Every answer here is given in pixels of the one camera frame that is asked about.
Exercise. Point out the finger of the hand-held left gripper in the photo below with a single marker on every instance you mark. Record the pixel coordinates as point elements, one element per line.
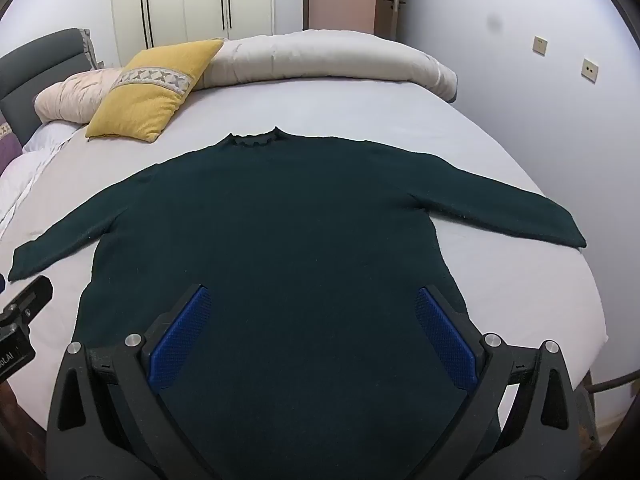
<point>32,296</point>

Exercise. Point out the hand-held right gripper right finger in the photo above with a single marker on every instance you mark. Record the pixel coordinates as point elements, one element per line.
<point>445,332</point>

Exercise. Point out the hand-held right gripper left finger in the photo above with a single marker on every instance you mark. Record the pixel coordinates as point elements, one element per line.
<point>182,330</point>

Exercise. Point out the dark green sweater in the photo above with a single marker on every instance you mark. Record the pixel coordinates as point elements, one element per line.
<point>300,220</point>

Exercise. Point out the purple patterned pillow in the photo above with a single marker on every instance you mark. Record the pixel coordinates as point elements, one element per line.
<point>7,152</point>

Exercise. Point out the white pillow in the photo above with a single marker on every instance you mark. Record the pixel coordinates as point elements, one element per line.
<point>47,137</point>

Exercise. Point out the pink duvet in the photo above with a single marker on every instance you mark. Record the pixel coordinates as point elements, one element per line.
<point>70,95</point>

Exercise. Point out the yellow patterned pillow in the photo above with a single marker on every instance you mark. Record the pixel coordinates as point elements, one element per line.
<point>145,105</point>

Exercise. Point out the grey padded headboard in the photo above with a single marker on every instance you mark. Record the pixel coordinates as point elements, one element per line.
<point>40,65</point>

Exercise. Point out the bed with white sheet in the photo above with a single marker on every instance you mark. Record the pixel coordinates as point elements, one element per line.
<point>350,110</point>

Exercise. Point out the beige duvet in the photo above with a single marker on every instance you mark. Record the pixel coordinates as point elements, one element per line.
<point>325,55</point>

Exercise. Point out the white wardrobe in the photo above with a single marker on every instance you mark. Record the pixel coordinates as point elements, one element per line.
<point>200,0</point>

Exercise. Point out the beige wall socket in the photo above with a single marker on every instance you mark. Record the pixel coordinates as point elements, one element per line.
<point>590,70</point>
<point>540,45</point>

